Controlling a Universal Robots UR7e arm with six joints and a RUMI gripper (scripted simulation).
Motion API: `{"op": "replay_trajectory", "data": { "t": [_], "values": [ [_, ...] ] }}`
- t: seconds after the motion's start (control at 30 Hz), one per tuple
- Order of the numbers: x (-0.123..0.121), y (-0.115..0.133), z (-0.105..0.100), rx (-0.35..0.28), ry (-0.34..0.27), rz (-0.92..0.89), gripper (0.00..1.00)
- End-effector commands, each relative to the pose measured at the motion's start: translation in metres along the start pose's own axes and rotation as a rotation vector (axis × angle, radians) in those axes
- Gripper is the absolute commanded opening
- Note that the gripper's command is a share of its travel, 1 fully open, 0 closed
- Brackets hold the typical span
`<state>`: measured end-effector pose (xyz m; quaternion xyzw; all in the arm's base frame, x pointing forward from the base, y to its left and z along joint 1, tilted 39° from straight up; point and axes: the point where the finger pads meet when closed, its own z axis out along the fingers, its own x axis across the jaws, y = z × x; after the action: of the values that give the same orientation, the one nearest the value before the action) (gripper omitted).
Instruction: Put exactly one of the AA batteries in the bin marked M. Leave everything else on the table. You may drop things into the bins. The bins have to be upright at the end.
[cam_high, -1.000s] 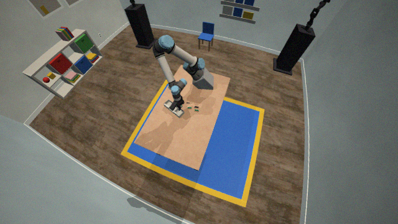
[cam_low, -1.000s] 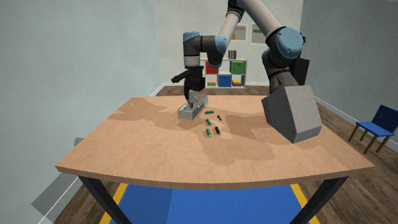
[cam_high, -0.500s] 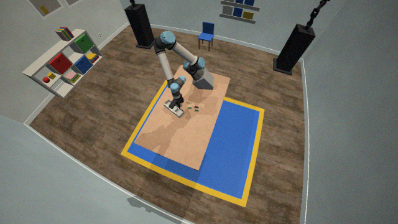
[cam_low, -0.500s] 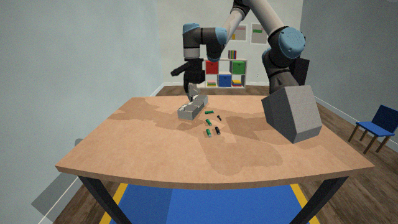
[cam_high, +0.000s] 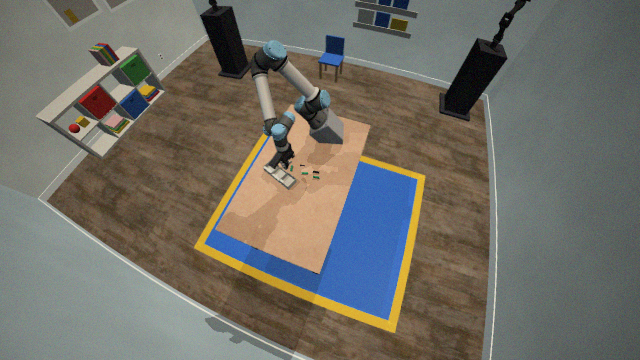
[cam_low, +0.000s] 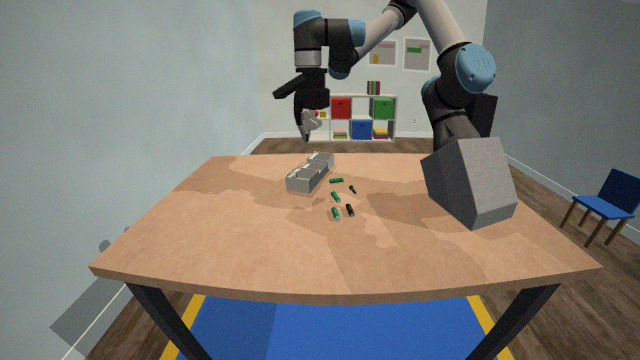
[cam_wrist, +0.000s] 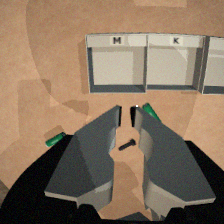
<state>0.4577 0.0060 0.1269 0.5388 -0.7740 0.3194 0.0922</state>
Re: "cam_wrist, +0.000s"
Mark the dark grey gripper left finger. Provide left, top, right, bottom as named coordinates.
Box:
left=0, top=105, right=122, bottom=224

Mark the green aa battery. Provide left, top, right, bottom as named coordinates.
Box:
left=142, top=103, right=161, bottom=121
left=45, top=132, right=66, bottom=147

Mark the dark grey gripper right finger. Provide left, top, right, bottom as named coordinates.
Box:
left=130, top=106, right=224, bottom=224

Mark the black bolt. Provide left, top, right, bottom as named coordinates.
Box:
left=119, top=139, right=136, bottom=151

